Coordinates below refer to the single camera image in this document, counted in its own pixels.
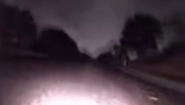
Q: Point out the dark group of trees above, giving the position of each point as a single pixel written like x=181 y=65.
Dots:
x=12 y=29

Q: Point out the dark grey road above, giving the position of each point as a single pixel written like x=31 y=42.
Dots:
x=83 y=84

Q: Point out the tall dark tree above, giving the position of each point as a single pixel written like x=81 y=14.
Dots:
x=139 y=35

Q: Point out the pale roadside strip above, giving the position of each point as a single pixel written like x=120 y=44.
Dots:
x=170 y=83

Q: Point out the dark rounded tree clump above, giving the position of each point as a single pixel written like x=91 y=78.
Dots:
x=59 y=44

